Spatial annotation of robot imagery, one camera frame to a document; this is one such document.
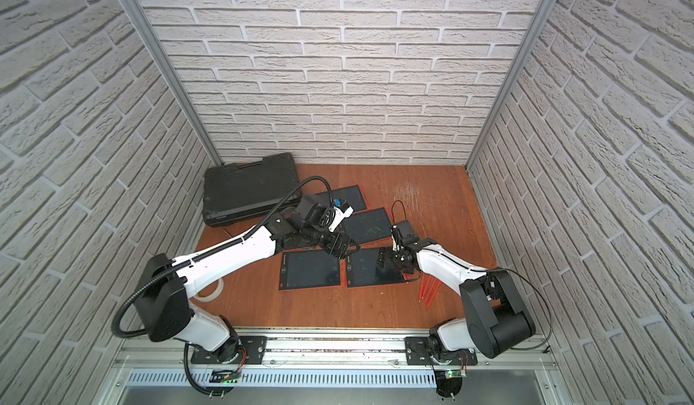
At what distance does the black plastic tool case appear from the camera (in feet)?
3.23

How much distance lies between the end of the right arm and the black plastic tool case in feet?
1.50

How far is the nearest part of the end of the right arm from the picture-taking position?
0.65 m

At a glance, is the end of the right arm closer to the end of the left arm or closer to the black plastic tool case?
the end of the left arm
